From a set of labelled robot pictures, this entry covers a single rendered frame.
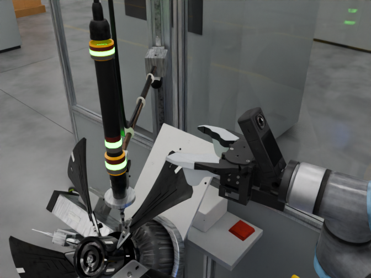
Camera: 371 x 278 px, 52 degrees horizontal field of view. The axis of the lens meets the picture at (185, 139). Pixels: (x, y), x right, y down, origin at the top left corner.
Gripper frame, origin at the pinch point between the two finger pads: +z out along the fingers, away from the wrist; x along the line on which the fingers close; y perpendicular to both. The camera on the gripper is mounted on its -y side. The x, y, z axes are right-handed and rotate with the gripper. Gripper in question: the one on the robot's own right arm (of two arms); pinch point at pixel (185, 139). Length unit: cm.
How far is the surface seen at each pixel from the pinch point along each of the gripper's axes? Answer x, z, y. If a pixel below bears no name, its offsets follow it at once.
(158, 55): 55, 41, 9
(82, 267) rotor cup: -5, 28, 47
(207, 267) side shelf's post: 55, 19, 106
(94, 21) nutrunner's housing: -1.6, 16.9, -19.2
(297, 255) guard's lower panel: 66, -17, 87
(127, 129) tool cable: 11.6, 22.6, 10.8
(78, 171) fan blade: 14, 45, 33
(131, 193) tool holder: 1.3, 14.7, 20.1
